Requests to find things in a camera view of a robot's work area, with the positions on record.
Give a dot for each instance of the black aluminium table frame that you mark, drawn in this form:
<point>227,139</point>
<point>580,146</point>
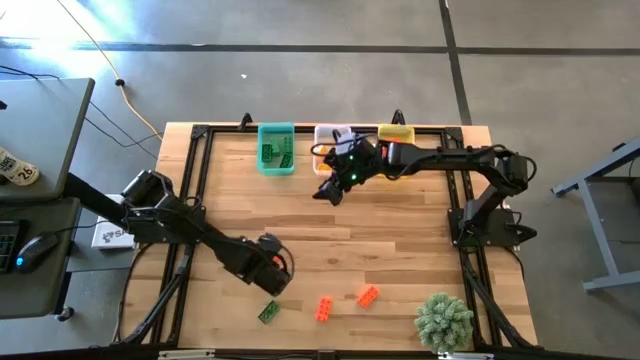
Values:
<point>304,129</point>

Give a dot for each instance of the pale green artificial plant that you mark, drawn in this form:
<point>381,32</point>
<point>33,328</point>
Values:
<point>444,322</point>

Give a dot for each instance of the yellow plastic bin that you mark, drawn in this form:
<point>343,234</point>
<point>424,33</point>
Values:
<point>395,134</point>

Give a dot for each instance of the teal plastic bin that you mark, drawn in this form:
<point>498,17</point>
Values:
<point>275,170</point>

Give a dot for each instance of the white sticker-covered item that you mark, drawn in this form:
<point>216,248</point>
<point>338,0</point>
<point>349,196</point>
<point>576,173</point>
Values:
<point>20,172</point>

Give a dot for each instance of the grey metal table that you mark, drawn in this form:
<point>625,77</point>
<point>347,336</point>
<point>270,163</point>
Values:
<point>600,235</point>

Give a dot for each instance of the black caster wheel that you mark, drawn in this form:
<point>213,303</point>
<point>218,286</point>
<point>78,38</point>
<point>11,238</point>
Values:
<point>65,313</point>

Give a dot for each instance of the silver metal bracket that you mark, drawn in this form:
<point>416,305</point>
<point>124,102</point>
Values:
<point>465,356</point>
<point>185,354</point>

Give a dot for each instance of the black computer mouse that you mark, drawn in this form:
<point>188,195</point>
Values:
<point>35,250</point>

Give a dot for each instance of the dark desk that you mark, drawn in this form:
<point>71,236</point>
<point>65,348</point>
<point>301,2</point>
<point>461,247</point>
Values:
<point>45,295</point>

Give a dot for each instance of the black keyboard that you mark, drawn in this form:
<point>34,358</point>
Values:
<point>6,245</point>

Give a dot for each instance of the clear plastic bin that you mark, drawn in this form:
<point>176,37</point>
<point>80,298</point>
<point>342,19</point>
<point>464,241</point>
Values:
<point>320,132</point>

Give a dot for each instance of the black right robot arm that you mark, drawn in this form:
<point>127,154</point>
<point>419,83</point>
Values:
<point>450,155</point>

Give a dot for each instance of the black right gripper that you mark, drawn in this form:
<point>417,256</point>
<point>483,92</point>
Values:
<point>357,162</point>

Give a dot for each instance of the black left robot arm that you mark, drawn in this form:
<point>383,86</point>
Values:
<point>165,215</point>

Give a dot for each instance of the white cardboard box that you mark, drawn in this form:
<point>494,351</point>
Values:
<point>112,239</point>

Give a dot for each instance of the grey desk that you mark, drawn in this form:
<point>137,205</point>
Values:
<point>40,125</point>

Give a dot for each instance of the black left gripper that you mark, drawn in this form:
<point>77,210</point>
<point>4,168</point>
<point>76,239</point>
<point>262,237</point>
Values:
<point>265,272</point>

